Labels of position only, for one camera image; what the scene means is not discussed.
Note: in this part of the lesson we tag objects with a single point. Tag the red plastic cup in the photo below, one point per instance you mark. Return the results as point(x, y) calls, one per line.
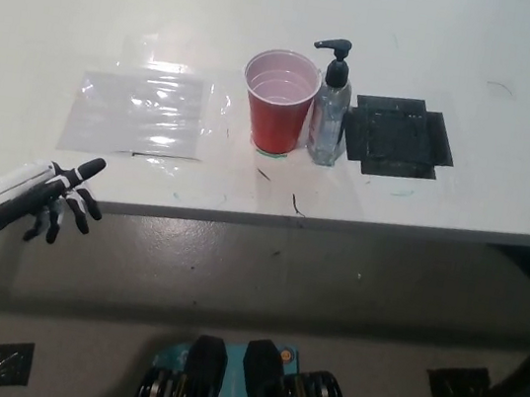
point(276, 120)

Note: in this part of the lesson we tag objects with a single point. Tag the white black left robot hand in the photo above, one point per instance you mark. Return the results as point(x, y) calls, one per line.
point(12, 188)

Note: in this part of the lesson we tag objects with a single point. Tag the black tape patch on table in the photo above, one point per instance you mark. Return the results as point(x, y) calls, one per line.
point(396, 136)

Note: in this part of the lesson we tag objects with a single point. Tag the clear plastic sheet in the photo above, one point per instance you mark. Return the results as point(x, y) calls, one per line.
point(138, 112)

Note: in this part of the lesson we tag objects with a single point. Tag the clear pump hand soap bottle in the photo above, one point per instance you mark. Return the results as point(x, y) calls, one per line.
point(330, 113)

